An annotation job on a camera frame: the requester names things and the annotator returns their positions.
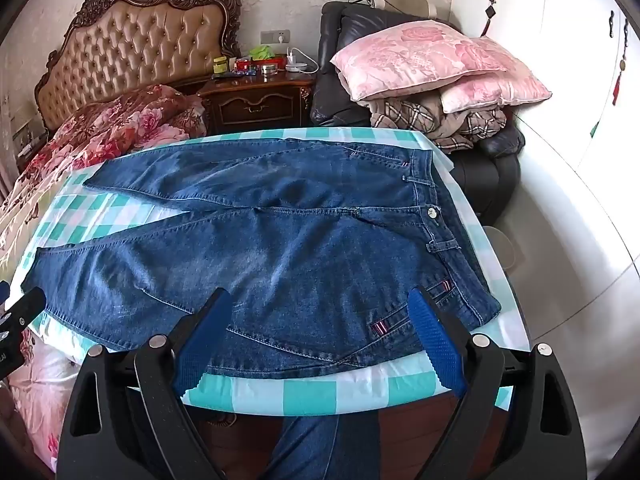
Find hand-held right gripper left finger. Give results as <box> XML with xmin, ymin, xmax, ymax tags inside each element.
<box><xmin>56</xmin><ymin>287</ymin><xmax>233</xmax><ymax>480</ymax></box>

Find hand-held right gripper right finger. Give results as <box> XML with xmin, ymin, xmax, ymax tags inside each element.
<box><xmin>407</xmin><ymin>285</ymin><xmax>586</xmax><ymax>480</ymax></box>

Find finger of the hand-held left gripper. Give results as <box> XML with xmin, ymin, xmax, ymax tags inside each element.
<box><xmin>0</xmin><ymin>282</ymin><xmax>47</xmax><ymax>332</ymax></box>

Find blue denim pants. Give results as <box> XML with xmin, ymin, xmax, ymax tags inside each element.
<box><xmin>35</xmin><ymin>137</ymin><xmax>502</xmax><ymax>381</ymax></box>

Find pink floral bedsheet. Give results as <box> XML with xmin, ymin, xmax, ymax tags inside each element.
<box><xmin>0</xmin><ymin>150</ymin><xmax>101</xmax><ymax>473</ymax></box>

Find green checkered tablecloth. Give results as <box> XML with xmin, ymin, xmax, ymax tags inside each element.
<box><xmin>10</xmin><ymin>127</ymin><xmax>531</xmax><ymax>416</ymax></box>

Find person's leg in jeans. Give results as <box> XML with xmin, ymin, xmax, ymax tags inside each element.
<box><xmin>267</xmin><ymin>400</ymin><xmax>381</xmax><ymax>480</ymax></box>

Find red floral quilt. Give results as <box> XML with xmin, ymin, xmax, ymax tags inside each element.
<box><xmin>47</xmin><ymin>85</ymin><xmax>208</xmax><ymax>168</ymax></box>

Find beige plaid blanket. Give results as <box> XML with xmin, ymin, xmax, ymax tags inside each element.
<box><xmin>369</xmin><ymin>91</ymin><xmax>508</xmax><ymax>155</ymax></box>

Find dark wooden nightstand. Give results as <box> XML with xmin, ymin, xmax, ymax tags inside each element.
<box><xmin>196</xmin><ymin>70</ymin><xmax>317</xmax><ymax>136</ymax></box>

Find small pink floral pillow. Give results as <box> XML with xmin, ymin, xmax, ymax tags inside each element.
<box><xmin>440</xmin><ymin>37</ymin><xmax>552</xmax><ymax>115</ymax></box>

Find black leather armchair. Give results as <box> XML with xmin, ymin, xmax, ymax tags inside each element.
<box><xmin>310</xmin><ymin>1</ymin><xmax>526</xmax><ymax>226</ymax></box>

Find large pink floral pillow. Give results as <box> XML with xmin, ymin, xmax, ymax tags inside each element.
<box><xmin>331</xmin><ymin>20</ymin><xmax>508</xmax><ymax>102</ymax></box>

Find tufted leather bed headboard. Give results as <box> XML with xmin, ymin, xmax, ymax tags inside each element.
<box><xmin>34</xmin><ymin>0</ymin><xmax>243</xmax><ymax>131</ymax></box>

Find white wardrobe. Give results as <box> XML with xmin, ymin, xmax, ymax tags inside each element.
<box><xmin>447</xmin><ymin>0</ymin><xmax>640</xmax><ymax>196</ymax></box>

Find beige cushion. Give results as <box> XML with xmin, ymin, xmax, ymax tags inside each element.
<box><xmin>372</xmin><ymin>0</ymin><xmax>431</xmax><ymax>13</ymax></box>

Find white charger with cable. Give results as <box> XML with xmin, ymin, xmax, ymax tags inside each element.
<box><xmin>285</xmin><ymin>49</ymin><xmax>321</xmax><ymax>75</ymax></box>

